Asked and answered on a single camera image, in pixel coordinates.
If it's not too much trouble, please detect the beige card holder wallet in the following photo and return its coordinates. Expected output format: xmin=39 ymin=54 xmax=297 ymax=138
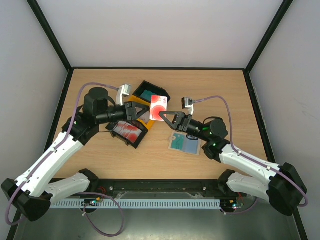
xmin=168 ymin=131 xmax=202 ymax=156

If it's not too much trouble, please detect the green VIP credit card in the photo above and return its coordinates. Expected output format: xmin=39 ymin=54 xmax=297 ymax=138
xmin=169 ymin=132 xmax=186 ymax=151

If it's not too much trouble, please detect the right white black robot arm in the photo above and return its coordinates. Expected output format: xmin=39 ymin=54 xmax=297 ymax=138
xmin=159 ymin=111 xmax=308 ymax=216

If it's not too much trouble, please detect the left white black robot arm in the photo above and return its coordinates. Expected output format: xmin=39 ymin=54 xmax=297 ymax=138
xmin=1 ymin=85 xmax=150 ymax=225

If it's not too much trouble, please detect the green card stack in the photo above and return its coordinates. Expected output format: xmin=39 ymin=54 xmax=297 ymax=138
xmin=140 ymin=90 xmax=154 ymax=101

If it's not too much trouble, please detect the black bin with green cards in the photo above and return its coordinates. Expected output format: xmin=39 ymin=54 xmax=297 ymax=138
xmin=132 ymin=80 xmax=171 ymax=103

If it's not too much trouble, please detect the red patterned card stack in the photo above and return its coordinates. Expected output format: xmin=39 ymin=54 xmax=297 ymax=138
xmin=113 ymin=121 xmax=142 ymax=144

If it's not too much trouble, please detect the black bin with red cards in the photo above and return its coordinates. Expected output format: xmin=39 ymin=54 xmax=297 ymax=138
xmin=105 ymin=120 xmax=149 ymax=149

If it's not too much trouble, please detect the yellow bin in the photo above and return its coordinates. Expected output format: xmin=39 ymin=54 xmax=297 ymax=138
xmin=129 ymin=95 xmax=155 ymax=131

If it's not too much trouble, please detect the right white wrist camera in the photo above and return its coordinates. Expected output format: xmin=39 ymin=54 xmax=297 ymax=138
xmin=181 ymin=97 xmax=194 ymax=116

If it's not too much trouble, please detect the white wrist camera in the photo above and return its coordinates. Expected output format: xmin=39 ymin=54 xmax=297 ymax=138
xmin=181 ymin=97 xmax=194 ymax=116
xmin=116 ymin=84 xmax=132 ymax=106

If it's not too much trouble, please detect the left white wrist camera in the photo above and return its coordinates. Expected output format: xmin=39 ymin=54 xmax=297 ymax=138
xmin=116 ymin=84 xmax=132 ymax=106

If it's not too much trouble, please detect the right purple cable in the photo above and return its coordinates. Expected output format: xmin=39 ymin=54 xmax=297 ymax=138
xmin=191 ymin=95 xmax=309 ymax=216

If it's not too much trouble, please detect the purple cable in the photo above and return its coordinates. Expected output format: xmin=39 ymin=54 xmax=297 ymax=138
xmin=191 ymin=95 xmax=309 ymax=216
xmin=5 ymin=81 xmax=126 ymax=236

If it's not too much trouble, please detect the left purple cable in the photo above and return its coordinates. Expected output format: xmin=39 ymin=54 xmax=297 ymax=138
xmin=5 ymin=81 xmax=126 ymax=236

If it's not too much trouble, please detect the black aluminium frame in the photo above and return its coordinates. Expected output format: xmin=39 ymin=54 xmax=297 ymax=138
xmin=6 ymin=0 xmax=308 ymax=240

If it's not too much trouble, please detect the light blue slotted cable duct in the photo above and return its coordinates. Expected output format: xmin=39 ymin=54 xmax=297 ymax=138
xmin=51 ymin=198 xmax=221 ymax=210

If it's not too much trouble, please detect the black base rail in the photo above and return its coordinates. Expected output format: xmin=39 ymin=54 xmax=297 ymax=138
xmin=26 ymin=177 xmax=291 ymax=198

